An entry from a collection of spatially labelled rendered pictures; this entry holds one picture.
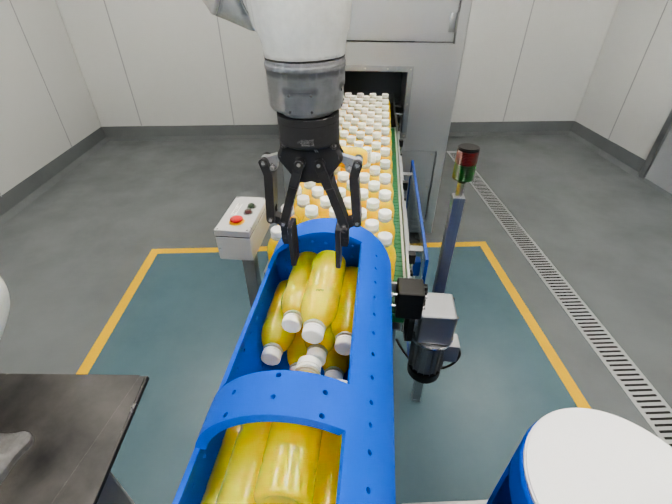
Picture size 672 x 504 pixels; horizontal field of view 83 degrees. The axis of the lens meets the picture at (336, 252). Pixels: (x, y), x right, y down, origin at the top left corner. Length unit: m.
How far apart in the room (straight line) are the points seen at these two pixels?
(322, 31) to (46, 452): 0.77
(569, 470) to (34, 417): 0.91
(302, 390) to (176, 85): 4.90
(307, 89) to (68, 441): 0.70
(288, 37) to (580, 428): 0.74
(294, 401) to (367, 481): 0.12
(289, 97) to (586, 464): 0.70
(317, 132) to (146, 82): 4.94
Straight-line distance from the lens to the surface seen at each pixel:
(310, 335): 0.68
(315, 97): 0.44
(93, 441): 0.84
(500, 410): 2.09
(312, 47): 0.43
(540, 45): 5.52
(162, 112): 5.40
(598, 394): 2.37
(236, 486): 0.57
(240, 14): 0.55
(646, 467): 0.84
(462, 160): 1.19
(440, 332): 1.20
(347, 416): 0.52
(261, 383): 0.53
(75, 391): 0.91
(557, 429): 0.80
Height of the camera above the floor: 1.66
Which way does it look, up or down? 36 degrees down
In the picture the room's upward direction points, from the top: straight up
